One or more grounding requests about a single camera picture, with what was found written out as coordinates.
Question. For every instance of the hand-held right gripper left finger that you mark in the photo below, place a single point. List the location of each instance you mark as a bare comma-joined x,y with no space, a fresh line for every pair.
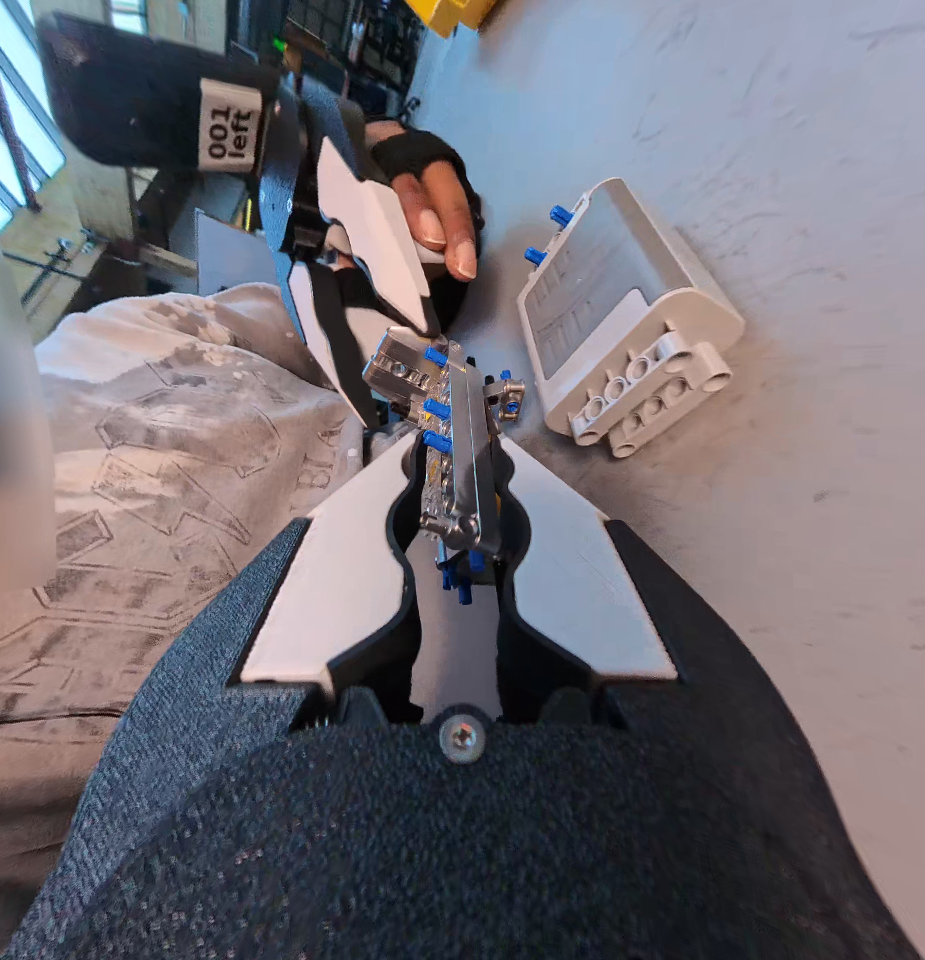
320,600

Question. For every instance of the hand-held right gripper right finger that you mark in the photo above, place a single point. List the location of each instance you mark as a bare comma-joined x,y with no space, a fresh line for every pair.
590,600

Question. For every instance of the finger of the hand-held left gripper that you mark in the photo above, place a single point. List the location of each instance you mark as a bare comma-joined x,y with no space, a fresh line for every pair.
340,338
373,225

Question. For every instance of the grey transparent engine model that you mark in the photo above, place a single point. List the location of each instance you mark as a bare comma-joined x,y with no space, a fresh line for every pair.
463,450

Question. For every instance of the small blue pin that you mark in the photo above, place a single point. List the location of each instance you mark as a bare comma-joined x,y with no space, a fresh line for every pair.
535,255
560,215

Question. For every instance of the grey battery box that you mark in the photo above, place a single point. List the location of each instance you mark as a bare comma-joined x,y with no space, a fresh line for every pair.
628,315

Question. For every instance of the grey desk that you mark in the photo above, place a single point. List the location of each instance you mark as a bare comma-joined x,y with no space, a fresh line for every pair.
763,525

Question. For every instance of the person's left hand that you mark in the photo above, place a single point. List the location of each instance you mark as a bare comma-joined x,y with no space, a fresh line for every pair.
440,210

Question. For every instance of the yellow plastic bin with parts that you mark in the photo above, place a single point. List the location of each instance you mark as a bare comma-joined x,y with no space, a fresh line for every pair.
448,12

